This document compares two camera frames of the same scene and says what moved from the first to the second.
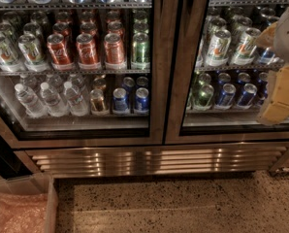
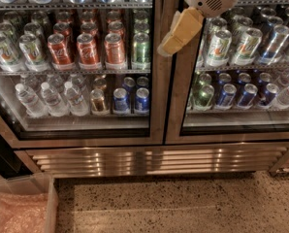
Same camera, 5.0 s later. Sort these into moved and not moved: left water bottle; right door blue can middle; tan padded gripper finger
Moved: tan padded gripper finger
Not moved: left water bottle; right door blue can middle
